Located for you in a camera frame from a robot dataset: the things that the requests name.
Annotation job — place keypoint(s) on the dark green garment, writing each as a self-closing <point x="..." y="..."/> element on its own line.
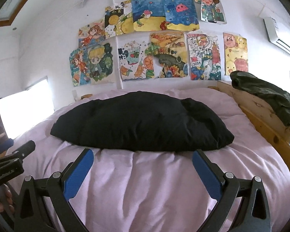
<point x="276" y="97"/>

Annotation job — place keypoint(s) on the pink jellyfish painting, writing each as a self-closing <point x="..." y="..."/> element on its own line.
<point x="181" y="15"/>

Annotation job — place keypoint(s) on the pineapple moon painting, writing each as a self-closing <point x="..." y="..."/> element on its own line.
<point x="118" y="19"/>

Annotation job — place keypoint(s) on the swimming girl painting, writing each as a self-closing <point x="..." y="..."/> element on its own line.
<point x="91" y="34"/>

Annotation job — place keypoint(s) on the wooden bed frame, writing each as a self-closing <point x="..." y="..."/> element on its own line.
<point x="263" y="118"/>

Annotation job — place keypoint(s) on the white air conditioner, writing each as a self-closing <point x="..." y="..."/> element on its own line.
<point x="278" y="33"/>

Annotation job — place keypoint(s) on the autumn landscape painting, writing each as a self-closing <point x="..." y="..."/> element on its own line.
<point x="170" y="50"/>

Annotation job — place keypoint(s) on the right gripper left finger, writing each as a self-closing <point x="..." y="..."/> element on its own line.
<point x="32" y="213"/>

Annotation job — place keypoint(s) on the pink duvet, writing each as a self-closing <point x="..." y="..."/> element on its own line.
<point x="160" y="191"/>

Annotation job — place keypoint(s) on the yellow pig painting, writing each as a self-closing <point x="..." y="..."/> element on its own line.
<point x="236" y="53"/>

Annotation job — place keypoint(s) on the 2024 dragon painting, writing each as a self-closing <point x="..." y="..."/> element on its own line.
<point x="205" y="59"/>

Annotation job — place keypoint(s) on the blond boy painting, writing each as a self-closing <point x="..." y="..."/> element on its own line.
<point x="100" y="63"/>

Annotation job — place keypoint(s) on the red-hair child painting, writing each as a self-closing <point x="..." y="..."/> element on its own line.
<point x="212" y="11"/>

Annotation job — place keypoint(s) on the orange fruit drink painting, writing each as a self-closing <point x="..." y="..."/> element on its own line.
<point x="136" y="60"/>

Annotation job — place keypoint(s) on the red-hair girl painting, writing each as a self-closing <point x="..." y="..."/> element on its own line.
<point x="79" y="66"/>

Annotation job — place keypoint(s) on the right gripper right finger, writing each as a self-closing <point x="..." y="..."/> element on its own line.
<point x="253" y="211"/>

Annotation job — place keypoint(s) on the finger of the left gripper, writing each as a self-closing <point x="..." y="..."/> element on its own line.
<point x="6" y="145"/>
<point x="23" y="151"/>

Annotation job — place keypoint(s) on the left hand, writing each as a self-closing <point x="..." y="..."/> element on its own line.
<point x="8" y="198"/>

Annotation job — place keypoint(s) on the fish underwater painting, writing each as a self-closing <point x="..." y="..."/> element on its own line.
<point x="148" y="15"/>

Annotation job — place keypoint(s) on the black padded jacket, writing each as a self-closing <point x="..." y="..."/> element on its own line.
<point x="144" y="121"/>

